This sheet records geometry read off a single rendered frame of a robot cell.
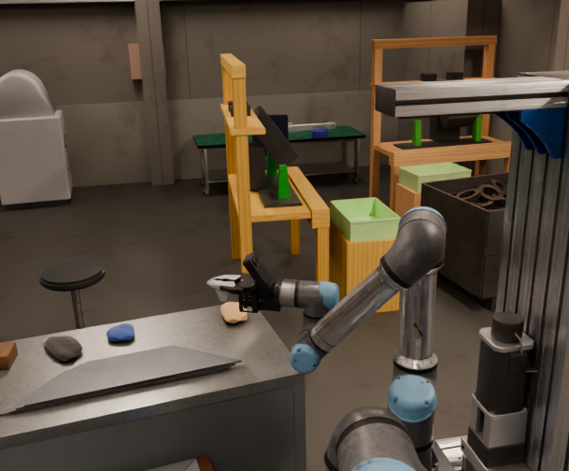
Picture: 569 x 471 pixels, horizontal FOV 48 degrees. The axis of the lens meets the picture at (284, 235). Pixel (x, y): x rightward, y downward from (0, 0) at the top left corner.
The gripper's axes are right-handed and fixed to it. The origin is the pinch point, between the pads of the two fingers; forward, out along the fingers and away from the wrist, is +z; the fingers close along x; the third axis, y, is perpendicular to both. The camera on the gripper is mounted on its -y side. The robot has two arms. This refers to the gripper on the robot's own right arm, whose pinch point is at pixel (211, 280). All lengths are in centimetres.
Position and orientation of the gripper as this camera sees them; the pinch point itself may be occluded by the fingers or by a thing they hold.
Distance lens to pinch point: 176.7
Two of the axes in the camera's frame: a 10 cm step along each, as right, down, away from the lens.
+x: 2.4, -4.5, 8.6
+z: -9.7, -0.6, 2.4
